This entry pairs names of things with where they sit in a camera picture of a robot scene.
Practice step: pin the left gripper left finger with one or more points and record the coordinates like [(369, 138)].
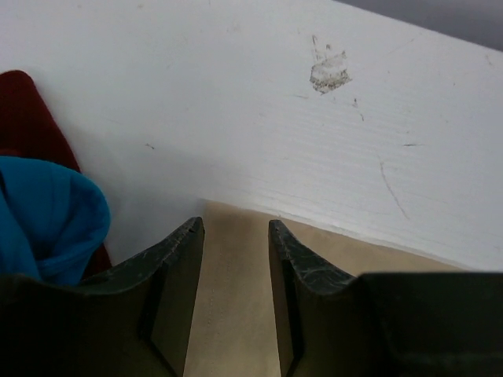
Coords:
[(131, 320)]

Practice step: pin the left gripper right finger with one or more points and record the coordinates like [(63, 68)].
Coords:
[(330, 323)]

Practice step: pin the beige t shirt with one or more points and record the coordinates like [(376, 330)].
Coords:
[(233, 329)]

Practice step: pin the folded blue t shirt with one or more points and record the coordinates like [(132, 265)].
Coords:
[(53, 219)]

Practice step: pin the folded dark red shirt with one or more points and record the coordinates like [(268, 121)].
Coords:
[(28, 130)]

